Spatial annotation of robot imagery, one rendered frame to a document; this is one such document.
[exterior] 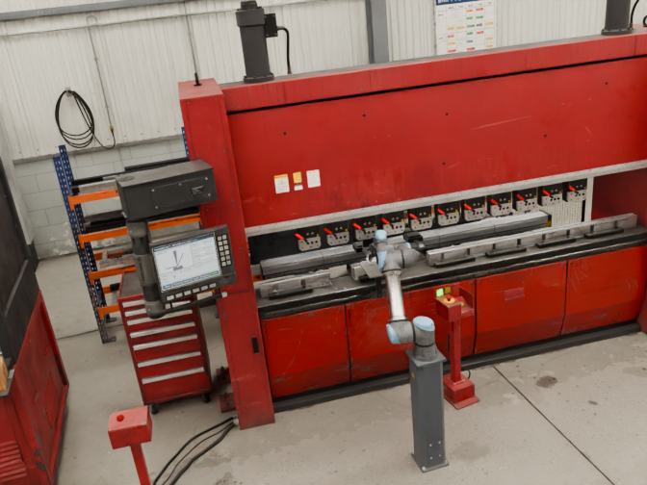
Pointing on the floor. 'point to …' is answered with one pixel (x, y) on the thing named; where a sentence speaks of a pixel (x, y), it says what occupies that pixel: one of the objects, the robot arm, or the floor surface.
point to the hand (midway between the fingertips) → (375, 261)
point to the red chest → (165, 347)
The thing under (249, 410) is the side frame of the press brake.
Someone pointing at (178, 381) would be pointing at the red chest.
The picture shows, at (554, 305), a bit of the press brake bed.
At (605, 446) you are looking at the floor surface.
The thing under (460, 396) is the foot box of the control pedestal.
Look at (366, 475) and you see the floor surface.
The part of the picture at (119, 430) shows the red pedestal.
